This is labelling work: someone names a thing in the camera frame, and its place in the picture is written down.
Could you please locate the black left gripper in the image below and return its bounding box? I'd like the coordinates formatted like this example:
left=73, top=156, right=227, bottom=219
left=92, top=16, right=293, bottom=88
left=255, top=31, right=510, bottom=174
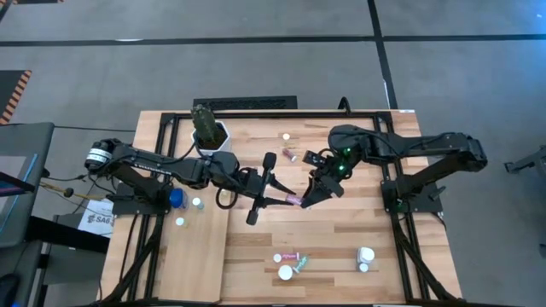
left=237, top=152, right=302, bottom=227

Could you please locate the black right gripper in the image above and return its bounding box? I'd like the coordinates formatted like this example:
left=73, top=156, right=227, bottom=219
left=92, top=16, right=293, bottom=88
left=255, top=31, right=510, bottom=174
left=299, top=154, right=356, bottom=209

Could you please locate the white melatonin bottle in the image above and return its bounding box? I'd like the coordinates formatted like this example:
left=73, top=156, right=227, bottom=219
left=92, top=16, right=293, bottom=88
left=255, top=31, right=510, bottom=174
left=356, top=246, right=376, bottom=265

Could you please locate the blue TUMS bottle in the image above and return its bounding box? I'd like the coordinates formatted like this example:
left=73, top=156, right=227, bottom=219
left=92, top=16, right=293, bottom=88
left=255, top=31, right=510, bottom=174
left=168, top=188, right=189, bottom=210

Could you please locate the wooden shelf board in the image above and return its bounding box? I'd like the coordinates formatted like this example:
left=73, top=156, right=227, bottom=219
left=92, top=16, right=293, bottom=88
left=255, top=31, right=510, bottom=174
left=155, top=182, right=231, bottom=304

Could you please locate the green pill bottle white cap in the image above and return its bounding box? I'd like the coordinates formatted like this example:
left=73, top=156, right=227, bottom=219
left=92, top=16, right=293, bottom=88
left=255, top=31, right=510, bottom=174
left=292, top=255, right=310, bottom=275

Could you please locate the black floor vent grille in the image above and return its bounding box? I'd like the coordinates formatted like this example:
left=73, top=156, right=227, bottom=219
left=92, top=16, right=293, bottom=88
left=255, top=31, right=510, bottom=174
left=192, top=95, right=299, bottom=111

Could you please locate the green cactus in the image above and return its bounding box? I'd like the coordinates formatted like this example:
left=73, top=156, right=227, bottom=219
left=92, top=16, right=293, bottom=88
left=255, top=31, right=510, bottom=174
left=189, top=104, right=219, bottom=146

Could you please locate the white printed paper sheet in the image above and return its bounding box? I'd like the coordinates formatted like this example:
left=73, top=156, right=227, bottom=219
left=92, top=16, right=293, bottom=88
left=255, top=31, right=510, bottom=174
left=76, top=198, right=115, bottom=239

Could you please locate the black tripod leg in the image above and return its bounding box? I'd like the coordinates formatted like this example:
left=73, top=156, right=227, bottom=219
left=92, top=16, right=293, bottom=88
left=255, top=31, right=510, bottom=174
left=503, top=145, right=546, bottom=180

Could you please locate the grey cart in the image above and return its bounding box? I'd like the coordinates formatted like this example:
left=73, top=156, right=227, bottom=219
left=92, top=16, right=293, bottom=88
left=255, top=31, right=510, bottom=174
left=0, top=122, right=56, bottom=248

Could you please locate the black orange striped floor mat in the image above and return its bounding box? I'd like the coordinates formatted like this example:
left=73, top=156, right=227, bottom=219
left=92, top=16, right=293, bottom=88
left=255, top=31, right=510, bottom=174
left=0, top=69, right=33, bottom=126

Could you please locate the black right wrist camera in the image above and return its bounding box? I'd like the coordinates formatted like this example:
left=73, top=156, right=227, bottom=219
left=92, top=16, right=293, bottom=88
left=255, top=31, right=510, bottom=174
left=302, top=148, right=326, bottom=170

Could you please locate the black aluminium table frame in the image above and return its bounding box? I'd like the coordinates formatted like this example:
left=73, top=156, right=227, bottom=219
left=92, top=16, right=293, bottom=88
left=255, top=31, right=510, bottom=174
left=100, top=109, right=462, bottom=306

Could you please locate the yellow cable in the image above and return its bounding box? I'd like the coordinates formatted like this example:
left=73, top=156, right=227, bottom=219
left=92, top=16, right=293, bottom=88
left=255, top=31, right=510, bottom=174
left=38, top=178, right=107, bottom=202

